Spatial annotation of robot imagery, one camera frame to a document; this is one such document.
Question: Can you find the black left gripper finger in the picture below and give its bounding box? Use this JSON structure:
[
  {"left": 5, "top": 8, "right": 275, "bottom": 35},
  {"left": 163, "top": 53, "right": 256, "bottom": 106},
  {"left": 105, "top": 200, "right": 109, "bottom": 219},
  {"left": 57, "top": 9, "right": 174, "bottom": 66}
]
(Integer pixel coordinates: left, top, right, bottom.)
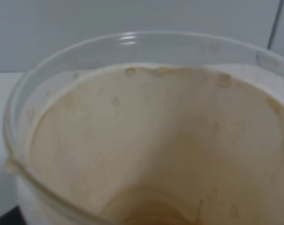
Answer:
[{"left": 0, "top": 206, "right": 24, "bottom": 225}]

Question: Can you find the clear cup with blue sleeve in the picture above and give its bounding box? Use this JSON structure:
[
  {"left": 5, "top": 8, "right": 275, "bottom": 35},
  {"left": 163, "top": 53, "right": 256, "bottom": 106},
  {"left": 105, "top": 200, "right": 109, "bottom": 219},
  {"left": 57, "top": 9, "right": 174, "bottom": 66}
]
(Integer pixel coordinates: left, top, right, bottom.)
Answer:
[{"left": 3, "top": 31, "right": 284, "bottom": 225}]

